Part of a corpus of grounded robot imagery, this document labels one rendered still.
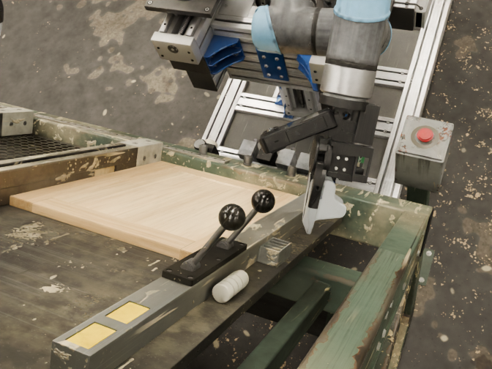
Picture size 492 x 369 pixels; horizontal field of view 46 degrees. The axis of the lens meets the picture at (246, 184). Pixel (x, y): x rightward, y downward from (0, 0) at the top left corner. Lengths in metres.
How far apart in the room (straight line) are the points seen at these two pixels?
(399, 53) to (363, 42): 1.79
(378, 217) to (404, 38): 1.35
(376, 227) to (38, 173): 0.80
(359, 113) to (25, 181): 0.69
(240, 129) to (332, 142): 1.65
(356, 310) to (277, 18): 0.46
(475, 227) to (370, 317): 1.66
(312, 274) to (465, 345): 1.20
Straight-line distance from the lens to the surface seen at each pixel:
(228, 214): 0.78
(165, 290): 0.79
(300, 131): 0.83
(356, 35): 0.82
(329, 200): 0.86
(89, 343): 0.66
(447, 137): 1.52
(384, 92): 2.48
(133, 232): 1.05
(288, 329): 0.95
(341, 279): 1.15
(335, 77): 0.82
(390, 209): 1.44
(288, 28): 0.94
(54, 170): 1.28
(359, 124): 0.85
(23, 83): 3.43
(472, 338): 2.29
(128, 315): 0.72
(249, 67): 1.93
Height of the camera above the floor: 2.21
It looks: 60 degrees down
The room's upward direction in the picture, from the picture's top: 25 degrees counter-clockwise
